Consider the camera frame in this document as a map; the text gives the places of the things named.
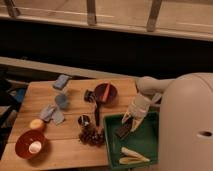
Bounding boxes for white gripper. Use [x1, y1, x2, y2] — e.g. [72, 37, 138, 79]
[121, 94, 151, 132]

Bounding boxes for dark eraser block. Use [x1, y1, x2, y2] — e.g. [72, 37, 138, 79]
[115, 123, 132, 139]

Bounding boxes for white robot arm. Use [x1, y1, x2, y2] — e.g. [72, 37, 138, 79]
[122, 76, 172, 132]

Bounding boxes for green plastic tray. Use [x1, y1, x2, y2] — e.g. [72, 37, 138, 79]
[103, 112, 159, 170]

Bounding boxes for black spoon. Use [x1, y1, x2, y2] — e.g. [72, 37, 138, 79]
[94, 101, 100, 126]

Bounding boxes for dark red bowl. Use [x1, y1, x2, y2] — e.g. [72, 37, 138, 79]
[94, 83, 117, 104]

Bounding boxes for orange carrot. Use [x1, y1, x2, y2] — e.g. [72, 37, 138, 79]
[102, 83, 111, 103]

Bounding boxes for lower corn husk piece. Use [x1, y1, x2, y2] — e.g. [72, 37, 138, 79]
[119, 157, 150, 165]

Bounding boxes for brown grape bunch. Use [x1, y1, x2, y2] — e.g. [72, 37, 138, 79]
[79, 126, 105, 147]

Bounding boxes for small dark cup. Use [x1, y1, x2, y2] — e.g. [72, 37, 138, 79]
[84, 90, 95, 102]

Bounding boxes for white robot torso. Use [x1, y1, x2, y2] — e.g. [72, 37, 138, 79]
[158, 73, 213, 171]

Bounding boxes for blue cup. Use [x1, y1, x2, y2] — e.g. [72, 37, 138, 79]
[55, 93, 69, 109]

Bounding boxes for blue sponge block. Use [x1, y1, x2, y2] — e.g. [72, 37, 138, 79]
[53, 74, 69, 90]

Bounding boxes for blue crumpled cloth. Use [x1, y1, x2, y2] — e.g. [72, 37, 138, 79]
[39, 105, 65, 125]

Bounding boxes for yellow orange fruit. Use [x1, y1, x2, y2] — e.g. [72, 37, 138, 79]
[29, 119, 45, 131]

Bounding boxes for white egg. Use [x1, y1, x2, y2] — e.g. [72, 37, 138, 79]
[29, 141, 42, 154]

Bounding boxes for orange-brown bowl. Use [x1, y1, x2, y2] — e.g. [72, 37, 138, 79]
[15, 130, 46, 159]

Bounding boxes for black chair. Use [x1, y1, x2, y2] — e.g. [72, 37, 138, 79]
[0, 71, 22, 128]

